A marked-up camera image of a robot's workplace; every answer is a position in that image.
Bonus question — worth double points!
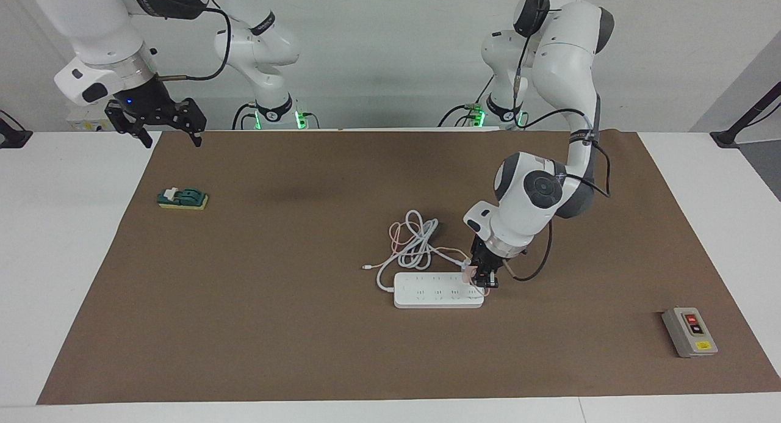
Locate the black left arm base cables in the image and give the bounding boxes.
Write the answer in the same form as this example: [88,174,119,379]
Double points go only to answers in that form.
[438,75,496,129]

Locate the black arm base cables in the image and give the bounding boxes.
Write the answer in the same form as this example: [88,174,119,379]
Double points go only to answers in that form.
[438,75,496,129]
[232,101,321,131]

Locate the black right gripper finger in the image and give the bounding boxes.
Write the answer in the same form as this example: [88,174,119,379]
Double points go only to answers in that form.
[105,103,153,149]
[174,97,207,148]

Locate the green knife switch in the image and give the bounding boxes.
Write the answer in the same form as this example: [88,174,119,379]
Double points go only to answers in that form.
[157,187,209,211]

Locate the white wall socket box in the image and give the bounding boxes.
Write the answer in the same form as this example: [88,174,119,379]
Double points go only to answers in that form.
[66,109,114,132]

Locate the white power strip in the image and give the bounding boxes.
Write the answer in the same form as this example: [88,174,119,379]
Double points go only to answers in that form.
[394,272,486,309]

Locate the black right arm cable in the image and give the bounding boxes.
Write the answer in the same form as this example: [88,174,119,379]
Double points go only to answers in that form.
[154,0,233,82]

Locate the black clamp stand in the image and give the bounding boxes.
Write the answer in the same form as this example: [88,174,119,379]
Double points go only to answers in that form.
[711,81,781,149]

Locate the pink charging cable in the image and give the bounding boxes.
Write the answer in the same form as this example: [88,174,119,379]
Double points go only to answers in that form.
[362,222,492,299]

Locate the brown table mat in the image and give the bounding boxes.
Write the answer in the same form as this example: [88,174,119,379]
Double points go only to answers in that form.
[37,130,781,405]

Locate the black clamp mount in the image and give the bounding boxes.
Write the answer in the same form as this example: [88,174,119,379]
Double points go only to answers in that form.
[0,110,32,149]

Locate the black right arm base cables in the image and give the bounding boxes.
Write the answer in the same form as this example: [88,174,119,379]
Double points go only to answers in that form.
[232,101,321,131]

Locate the white power strip cord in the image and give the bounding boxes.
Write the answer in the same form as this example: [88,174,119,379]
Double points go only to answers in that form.
[376,210,478,293]

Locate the grey push-button switch box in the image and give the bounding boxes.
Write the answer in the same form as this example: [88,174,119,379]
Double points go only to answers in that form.
[662,307,719,358]

